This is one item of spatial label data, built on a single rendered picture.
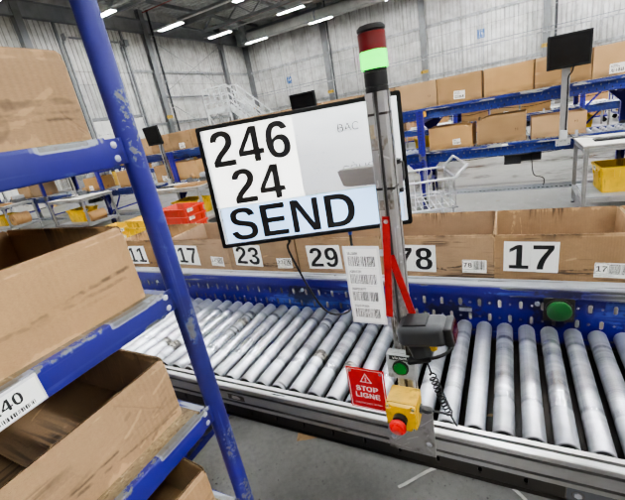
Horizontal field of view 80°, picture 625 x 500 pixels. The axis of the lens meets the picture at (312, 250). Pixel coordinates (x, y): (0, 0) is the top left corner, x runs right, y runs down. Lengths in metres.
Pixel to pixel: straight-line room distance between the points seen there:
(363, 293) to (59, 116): 0.65
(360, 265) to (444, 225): 0.92
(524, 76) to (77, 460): 5.75
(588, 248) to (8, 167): 1.40
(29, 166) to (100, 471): 0.37
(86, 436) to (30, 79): 0.40
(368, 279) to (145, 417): 0.51
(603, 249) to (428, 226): 0.64
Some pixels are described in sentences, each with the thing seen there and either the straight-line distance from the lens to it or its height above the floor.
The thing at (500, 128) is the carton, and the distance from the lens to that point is 5.62.
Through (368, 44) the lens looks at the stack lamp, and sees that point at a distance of 0.76.
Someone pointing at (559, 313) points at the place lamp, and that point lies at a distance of 1.45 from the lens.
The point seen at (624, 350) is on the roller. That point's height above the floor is 0.74.
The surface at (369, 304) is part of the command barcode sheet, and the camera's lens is 0.89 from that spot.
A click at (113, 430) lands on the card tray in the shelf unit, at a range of 0.58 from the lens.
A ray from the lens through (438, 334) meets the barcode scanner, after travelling 0.81.
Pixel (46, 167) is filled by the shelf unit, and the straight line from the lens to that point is 0.46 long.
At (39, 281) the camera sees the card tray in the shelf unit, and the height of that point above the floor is 1.42.
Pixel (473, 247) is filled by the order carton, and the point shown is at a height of 1.00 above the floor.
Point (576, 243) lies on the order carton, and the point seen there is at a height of 1.02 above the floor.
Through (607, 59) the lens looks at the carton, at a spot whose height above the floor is 1.57.
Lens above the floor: 1.53
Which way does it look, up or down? 19 degrees down
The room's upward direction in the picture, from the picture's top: 10 degrees counter-clockwise
